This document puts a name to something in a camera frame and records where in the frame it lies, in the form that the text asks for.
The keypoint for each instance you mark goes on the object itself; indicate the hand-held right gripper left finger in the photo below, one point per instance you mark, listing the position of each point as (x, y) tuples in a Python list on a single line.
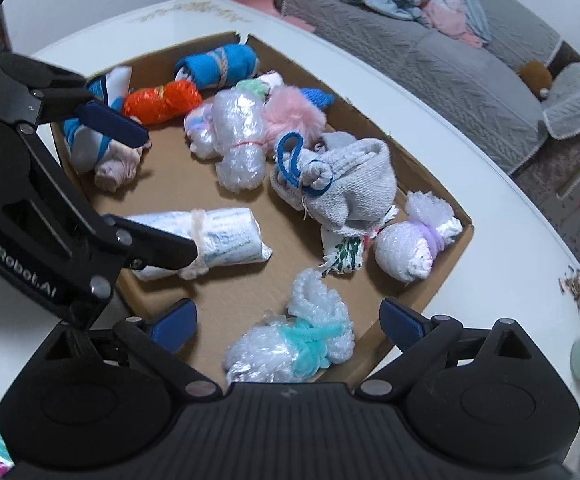
[(172, 325)]

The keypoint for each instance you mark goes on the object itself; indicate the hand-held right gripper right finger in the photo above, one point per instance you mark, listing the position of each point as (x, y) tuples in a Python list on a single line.
[(405, 325)]

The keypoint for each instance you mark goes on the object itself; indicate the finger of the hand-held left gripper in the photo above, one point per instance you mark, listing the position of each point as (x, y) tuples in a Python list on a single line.
[(164, 252), (114, 122)]

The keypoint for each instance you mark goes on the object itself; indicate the light blue striped knit bundle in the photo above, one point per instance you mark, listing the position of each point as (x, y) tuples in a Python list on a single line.
[(82, 147)]

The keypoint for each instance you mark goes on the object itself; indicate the lavender fuzzy sock bundle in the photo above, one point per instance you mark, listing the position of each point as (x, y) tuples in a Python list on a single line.
[(119, 167)]

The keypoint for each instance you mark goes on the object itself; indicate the orange mesh bundle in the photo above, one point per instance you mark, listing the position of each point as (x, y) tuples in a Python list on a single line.
[(164, 100)]

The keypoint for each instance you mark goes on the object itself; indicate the bubble wrap bundle purple yarn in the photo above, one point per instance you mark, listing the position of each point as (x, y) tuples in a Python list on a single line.
[(405, 250)]

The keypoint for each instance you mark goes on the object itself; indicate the bubble wrap bundle pink filling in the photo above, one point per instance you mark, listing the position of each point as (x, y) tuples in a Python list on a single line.
[(199, 127)]

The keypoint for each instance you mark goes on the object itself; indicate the shallow cardboard box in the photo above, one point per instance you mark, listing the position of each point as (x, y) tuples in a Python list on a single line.
[(250, 280)]

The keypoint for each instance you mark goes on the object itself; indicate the white cloth bundle green print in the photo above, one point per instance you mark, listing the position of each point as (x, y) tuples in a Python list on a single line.
[(342, 252)]

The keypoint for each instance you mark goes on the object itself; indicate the bubble wrap bundle teal yarn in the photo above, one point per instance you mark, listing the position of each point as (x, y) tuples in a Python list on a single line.
[(265, 355)]

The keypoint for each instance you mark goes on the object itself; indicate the bubble wrap bundle red band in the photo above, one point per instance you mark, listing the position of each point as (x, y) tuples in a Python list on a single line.
[(240, 125)]

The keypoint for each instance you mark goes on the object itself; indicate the grey sock bundle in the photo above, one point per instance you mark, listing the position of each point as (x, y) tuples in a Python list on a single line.
[(355, 185)]

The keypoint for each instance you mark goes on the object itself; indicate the white and green plush bundle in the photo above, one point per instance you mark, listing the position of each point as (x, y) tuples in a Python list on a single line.
[(265, 84)]

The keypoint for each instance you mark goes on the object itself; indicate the pink furry toy blue hat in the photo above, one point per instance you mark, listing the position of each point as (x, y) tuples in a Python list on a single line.
[(290, 115)]

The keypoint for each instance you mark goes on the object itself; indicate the pile of seed husks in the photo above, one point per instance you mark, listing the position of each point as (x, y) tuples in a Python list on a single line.
[(575, 285)]

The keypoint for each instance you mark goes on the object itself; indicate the grey quilted sofa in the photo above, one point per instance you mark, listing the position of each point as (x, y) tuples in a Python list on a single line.
[(420, 50)]

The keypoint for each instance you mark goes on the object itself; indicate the brown plush toy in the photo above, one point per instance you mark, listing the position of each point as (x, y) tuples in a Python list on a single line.
[(535, 75)]

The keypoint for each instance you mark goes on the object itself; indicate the pink cloth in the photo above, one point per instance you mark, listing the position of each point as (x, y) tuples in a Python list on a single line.
[(445, 20)]

